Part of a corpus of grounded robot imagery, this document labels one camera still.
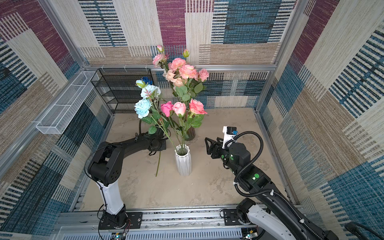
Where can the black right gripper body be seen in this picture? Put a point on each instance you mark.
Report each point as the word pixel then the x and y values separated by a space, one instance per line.
pixel 216 148

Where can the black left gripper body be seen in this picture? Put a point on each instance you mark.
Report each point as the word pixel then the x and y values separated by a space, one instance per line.
pixel 162 146

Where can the pink tulip with leaves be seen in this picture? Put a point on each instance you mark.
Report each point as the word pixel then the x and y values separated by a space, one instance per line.
pixel 158 164

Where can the red glass vase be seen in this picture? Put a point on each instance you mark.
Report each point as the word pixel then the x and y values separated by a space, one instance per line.
pixel 190 134

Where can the white ribbed ceramic vase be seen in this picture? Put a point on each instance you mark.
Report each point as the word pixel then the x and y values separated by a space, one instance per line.
pixel 183 160

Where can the pink rose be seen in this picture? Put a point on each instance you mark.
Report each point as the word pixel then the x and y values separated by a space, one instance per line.
pixel 195 114

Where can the light blue carnation spray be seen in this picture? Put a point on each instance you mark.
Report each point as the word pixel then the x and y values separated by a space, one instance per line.
pixel 148 110

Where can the magenta rose stem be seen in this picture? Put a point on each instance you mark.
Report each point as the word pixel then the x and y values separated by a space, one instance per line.
pixel 167 111

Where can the light pink rose stem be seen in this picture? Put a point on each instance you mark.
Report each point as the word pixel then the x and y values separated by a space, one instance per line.
pixel 180 111

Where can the blue rose stem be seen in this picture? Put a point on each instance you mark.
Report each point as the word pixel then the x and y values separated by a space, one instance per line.
pixel 147 80

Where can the pink carnation spray stem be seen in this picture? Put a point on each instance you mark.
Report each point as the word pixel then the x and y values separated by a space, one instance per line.
pixel 183 78

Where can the pale peach carnation spray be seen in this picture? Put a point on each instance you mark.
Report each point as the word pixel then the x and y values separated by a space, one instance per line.
pixel 159 58

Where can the pink rose spray stem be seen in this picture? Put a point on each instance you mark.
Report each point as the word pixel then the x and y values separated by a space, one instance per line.
pixel 203 75

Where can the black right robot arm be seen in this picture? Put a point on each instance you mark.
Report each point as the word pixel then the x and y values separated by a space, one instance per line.
pixel 264 186

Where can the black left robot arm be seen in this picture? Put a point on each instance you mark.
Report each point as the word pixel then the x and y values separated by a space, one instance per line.
pixel 104 167

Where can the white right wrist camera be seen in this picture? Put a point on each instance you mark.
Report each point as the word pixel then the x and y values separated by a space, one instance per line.
pixel 229 134

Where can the black wire shelf rack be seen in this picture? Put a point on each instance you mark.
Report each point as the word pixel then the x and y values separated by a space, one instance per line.
pixel 117 87

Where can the white wire mesh basket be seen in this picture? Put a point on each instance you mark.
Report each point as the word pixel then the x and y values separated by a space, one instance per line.
pixel 59 116

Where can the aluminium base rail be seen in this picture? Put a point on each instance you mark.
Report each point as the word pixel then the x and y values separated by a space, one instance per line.
pixel 192 223

